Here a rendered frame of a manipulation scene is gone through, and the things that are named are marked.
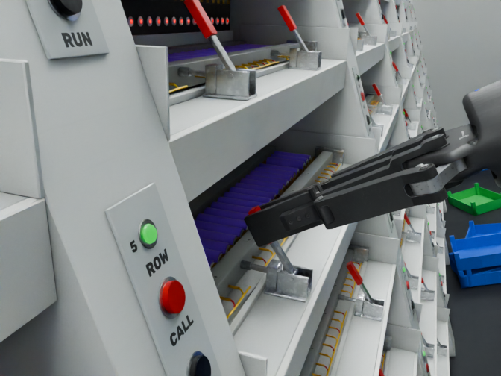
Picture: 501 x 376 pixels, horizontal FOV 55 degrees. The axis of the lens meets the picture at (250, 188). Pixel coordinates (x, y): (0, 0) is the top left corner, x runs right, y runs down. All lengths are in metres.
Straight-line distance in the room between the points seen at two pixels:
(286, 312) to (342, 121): 0.49
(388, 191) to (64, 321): 0.23
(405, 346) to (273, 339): 0.63
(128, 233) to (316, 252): 0.34
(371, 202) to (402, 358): 0.67
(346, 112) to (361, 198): 0.50
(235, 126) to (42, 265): 0.20
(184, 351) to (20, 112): 0.14
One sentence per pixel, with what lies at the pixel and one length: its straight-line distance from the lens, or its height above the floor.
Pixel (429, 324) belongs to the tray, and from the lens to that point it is 1.44.
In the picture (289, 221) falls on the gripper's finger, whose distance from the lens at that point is 0.41.
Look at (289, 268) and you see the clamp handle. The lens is 0.45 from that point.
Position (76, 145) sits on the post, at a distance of 0.22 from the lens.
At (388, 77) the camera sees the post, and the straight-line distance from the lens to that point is 1.55.
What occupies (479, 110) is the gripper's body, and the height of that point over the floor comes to 1.03.
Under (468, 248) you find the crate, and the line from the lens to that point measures 2.42.
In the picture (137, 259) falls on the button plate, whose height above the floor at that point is 1.03.
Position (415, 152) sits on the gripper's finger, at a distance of 0.38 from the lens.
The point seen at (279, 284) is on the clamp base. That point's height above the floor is 0.91.
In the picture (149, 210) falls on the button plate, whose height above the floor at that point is 1.05.
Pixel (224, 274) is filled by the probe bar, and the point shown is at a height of 0.93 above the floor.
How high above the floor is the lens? 1.09
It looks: 12 degrees down
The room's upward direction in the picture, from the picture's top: 17 degrees counter-clockwise
